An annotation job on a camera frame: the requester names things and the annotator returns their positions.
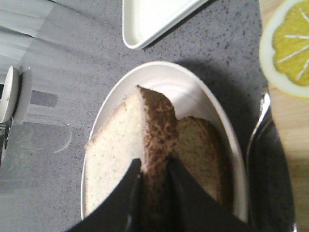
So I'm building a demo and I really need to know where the wooden cutting board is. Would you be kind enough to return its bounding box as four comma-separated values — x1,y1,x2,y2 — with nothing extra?
259,0,309,232

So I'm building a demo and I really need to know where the bottom bread slice on plate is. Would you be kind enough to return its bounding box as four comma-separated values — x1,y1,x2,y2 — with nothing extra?
175,116,234,211

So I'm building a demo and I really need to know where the white rectangular tray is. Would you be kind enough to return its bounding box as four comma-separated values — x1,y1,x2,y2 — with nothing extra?
122,0,207,49

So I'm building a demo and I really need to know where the white round plate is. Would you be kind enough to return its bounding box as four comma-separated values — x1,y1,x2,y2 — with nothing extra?
89,61,248,222

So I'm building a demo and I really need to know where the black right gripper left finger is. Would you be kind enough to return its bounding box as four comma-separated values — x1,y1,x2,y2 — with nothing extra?
69,159,142,232

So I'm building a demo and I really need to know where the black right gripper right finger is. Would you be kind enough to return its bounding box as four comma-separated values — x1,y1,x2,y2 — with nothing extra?
168,159,254,232

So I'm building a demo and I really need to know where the white round stand base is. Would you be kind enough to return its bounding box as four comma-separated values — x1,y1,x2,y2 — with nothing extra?
0,66,32,125

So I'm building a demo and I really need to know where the white bread slice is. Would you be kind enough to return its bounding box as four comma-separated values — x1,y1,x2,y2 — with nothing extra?
84,86,178,232

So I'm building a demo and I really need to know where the lemon slice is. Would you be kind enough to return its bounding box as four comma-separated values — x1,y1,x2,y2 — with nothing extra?
259,0,309,98

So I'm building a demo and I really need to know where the grey curtain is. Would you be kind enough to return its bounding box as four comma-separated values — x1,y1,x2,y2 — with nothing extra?
0,0,87,81

